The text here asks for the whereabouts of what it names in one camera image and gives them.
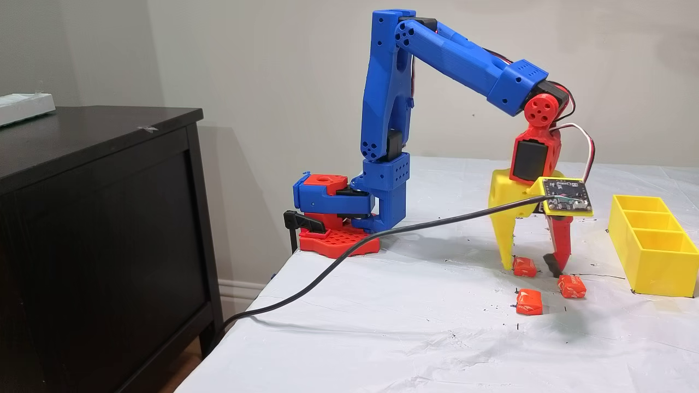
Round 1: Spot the white flat box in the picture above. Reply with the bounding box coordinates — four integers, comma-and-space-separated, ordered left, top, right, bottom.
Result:
0, 92, 56, 127

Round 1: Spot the white red servo wire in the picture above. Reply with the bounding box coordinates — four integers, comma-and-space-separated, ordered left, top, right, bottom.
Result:
552, 123, 596, 183

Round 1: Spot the black camera cable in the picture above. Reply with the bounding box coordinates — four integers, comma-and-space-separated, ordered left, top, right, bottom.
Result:
221, 194, 563, 331

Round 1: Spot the camera board on yellow bracket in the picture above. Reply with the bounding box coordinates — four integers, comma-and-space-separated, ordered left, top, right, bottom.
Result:
538, 176, 594, 218

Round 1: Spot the white baseboard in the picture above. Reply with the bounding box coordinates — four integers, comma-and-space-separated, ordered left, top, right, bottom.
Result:
218, 279, 260, 314

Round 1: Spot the white tablecloth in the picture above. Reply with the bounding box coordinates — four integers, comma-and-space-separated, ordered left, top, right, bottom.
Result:
175, 157, 699, 393

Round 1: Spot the yellow three-compartment box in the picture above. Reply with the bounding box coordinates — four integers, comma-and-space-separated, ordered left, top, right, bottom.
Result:
608, 195, 699, 299

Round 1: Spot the black wooden dresser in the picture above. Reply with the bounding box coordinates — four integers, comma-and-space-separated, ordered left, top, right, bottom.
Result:
0, 105, 226, 393

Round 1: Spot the black table clamp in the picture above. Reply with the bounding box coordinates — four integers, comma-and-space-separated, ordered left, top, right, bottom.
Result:
283, 210, 327, 254

